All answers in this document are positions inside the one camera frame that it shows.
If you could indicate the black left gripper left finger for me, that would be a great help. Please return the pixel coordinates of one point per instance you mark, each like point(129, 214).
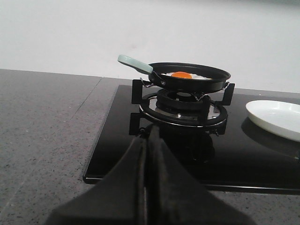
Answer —
point(115, 200)

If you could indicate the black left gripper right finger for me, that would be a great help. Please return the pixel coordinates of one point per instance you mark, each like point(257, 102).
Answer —
point(176, 198)

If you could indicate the black frying pan mint handle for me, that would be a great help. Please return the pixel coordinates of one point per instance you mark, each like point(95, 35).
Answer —
point(154, 72)

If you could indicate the fried egg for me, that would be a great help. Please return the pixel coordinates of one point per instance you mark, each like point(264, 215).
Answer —
point(185, 75)

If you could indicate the white plate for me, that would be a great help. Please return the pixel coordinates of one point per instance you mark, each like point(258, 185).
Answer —
point(277, 117)

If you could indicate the black pan support grate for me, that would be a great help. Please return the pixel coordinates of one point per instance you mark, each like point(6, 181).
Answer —
point(137, 95)

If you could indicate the black glass gas cooktop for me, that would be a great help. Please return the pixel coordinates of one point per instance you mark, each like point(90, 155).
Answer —
point(237, 156)

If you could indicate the black burner under pan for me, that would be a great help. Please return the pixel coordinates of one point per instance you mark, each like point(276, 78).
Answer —
point(183, 109)

